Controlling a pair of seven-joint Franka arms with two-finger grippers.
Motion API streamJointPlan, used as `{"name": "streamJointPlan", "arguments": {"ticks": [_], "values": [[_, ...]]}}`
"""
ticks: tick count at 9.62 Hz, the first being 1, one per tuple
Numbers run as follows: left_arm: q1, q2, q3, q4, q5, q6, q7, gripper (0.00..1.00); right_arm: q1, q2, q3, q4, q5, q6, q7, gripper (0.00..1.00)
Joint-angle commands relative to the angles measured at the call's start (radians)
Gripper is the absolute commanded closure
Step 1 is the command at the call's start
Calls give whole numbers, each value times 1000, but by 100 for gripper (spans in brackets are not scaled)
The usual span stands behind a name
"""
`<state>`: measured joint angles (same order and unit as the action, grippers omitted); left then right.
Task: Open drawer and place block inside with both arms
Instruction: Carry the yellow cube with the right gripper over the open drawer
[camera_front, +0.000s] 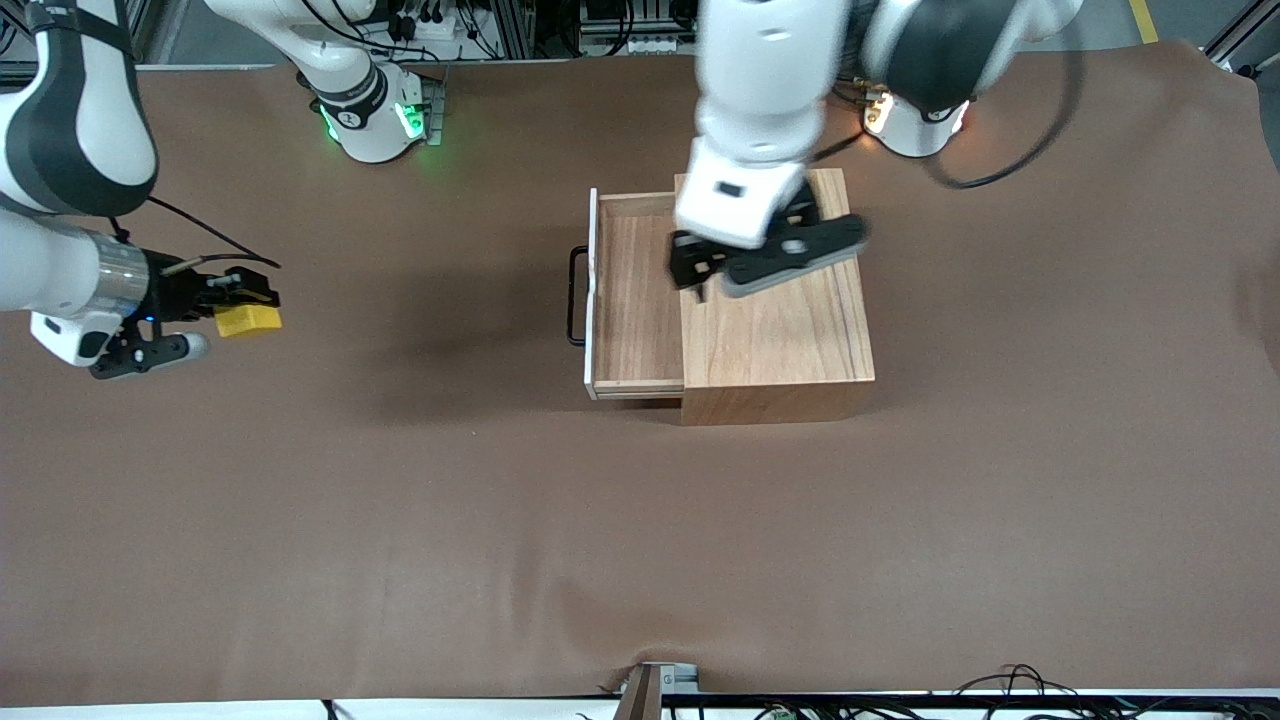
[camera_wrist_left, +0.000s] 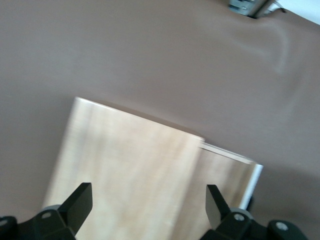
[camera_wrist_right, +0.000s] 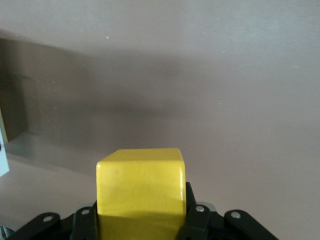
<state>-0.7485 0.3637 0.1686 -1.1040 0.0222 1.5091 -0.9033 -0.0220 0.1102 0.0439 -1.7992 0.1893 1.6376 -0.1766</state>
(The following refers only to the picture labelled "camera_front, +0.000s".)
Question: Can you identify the light wooden drawer cabinet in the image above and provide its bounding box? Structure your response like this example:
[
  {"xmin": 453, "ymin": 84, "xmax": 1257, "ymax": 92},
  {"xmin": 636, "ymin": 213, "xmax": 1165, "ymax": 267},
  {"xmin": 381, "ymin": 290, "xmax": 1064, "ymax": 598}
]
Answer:
[{"xmin": 675, "ymin": 168, "xmax": 878, "ymax": 427}]

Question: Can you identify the wooden drawer with black handle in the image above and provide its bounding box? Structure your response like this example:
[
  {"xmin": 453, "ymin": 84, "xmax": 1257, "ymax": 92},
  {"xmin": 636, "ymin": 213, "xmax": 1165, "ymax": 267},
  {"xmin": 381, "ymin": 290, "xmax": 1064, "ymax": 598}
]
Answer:
[{"xmin": 568, "ymin": 187, "xmax": 687, "ymax": 401}]

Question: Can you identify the yellow cube block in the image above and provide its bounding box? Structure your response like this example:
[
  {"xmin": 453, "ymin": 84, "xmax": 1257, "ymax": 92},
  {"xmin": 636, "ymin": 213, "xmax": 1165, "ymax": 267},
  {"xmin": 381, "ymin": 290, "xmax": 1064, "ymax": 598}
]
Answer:
[{"xmin": 215, "ymin": 303, "xmax": 283, "ymax": 338}]

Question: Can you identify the brown table mat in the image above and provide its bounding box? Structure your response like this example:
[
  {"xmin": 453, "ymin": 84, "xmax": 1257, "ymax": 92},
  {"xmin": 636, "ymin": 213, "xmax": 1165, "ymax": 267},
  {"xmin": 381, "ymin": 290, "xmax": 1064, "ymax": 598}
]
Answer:
[{"xmin": 0, "ymin": 40, "xmax": 1280, "ymax": 706}]

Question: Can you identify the black cable bundle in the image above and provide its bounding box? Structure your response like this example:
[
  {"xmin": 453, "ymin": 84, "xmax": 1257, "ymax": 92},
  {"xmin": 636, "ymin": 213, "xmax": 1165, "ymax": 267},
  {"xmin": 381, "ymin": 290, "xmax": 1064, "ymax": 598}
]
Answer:
[{"xmin": 950, "ymin": 663, "xmax": 1280, "ymax": 720}]

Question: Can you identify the metal table edge bracket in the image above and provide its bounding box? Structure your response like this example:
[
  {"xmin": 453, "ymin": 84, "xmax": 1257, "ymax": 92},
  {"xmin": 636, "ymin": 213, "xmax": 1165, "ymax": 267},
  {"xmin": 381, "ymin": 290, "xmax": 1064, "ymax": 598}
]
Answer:
[{"xmin": 612, "ymin": 662, "xmax": 701, "ymax": 720}]

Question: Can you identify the white power strip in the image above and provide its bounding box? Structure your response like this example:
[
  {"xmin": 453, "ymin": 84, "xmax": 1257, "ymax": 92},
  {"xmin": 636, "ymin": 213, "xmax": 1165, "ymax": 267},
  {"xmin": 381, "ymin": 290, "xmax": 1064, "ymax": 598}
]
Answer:
[{"xmin": 583, "ymin": 35, "xmax": 693, "ymax": 57}]

